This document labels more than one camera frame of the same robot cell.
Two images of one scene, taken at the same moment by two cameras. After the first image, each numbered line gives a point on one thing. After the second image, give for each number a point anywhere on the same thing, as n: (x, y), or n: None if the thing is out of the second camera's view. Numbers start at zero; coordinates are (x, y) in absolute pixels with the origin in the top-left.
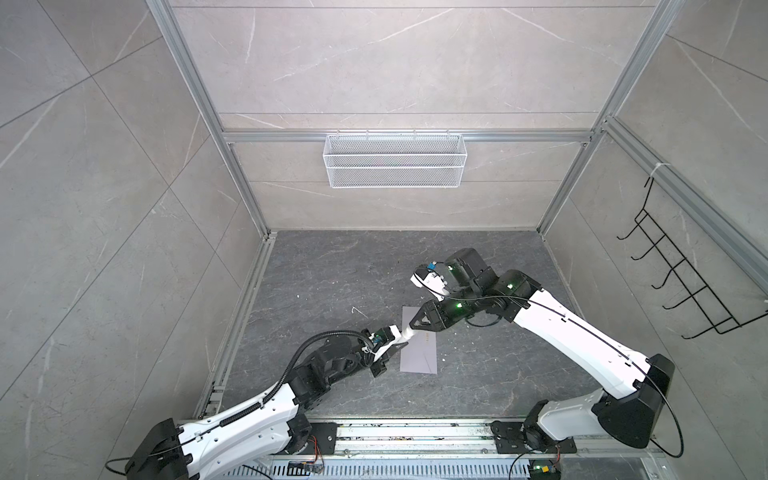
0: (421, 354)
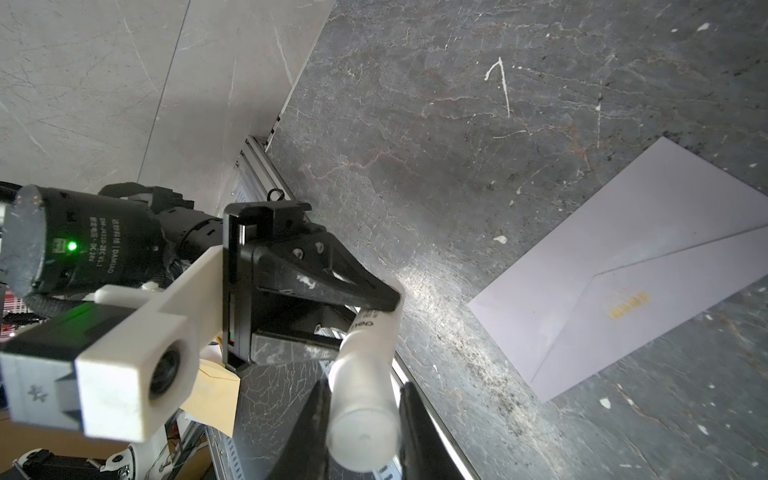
0: (669, 239)
